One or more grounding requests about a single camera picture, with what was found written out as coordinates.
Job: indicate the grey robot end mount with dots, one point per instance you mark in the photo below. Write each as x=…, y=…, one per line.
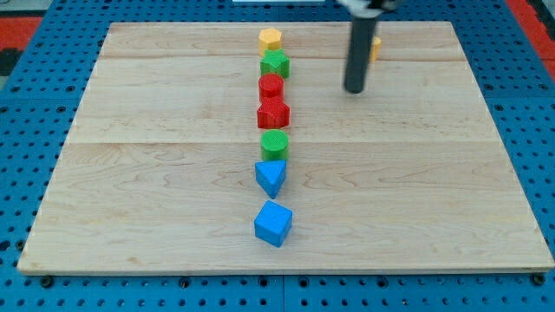
x=369, y=8

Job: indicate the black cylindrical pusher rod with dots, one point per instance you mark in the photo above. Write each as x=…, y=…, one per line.
x=360, y=46

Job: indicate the green star block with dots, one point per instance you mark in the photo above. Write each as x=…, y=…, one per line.
x=275, y=62

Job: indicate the yellow hexagon block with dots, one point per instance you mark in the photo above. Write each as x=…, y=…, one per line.
x=269, y=39

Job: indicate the red star block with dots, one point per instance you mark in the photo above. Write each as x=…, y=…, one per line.
x=273, y=113

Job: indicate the yellow block behind pusher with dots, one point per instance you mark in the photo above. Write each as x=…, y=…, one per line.
x=375, y=48

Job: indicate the red cylinder block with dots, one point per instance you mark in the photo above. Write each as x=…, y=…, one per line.
x=270, y=85

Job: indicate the green cylinder block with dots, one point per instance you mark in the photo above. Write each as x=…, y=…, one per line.
x=274, y=145

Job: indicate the blue triangle block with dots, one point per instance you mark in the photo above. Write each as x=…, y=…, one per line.
x=271, y=175

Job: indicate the blue cube block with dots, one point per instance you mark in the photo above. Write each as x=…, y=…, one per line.
x=273, y=223

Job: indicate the wooden board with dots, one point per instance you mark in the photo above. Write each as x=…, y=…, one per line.
x=174, y=165

